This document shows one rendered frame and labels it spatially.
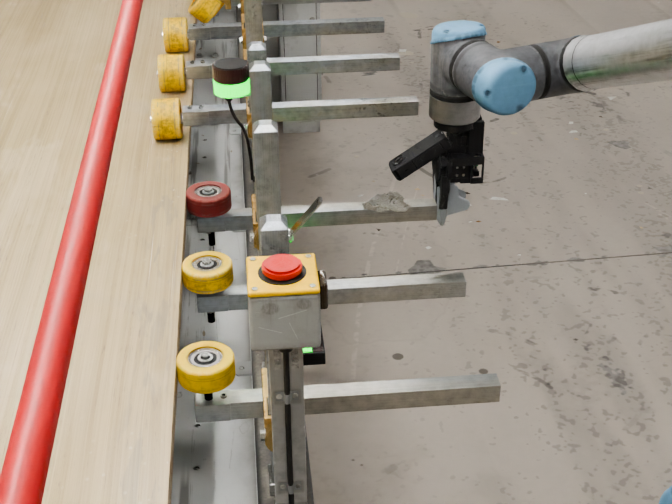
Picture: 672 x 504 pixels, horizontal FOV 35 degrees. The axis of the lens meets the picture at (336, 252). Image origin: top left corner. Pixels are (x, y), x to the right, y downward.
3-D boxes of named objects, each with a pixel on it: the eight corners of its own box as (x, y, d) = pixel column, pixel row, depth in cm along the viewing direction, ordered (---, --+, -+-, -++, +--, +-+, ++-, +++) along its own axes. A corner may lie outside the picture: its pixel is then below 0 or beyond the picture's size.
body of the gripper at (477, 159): (483, 187, 189) (487, 125, 183) (435, 190, 188) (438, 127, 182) (474, 168, 195) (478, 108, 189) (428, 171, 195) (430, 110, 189)
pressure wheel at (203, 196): (233, 232, 198) (230, 177, 192) (234, 254, 191) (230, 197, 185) (190, 234, 197) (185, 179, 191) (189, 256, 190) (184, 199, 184)
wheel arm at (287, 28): (382, 28, 256) (382, 14, 254) (384, 33, 253) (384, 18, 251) (174, 36, 252) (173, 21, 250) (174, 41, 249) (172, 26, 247)
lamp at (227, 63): (254, 173, 186) (248, 56, 175) (255, 188, 181) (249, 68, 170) (221, 175, 186) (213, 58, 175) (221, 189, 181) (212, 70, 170)
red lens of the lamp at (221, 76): (249, 69, 177) (248, 57, 175) (249, 83, 171) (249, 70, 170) (212, 71, 176) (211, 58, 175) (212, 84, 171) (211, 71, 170)
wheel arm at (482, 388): (494, 393, 156) (496, 369, 153) (499, 407, 153) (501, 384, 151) (196, 412, 152) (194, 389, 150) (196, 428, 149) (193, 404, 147)
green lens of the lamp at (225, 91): (249, 83, 178) (249, 71, 177) (250, 97, 173) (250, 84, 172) (213, 85, 177) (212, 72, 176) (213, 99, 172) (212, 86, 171)
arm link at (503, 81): (552, 56, 166) (510, 32, 176) (488, 67, 162) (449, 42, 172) (546, 112, 170) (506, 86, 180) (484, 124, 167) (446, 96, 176)
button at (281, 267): (301, 265, 107) (300, 251, 106) (303, 287, 103) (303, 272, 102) (261, 268, 106) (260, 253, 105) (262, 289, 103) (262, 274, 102)
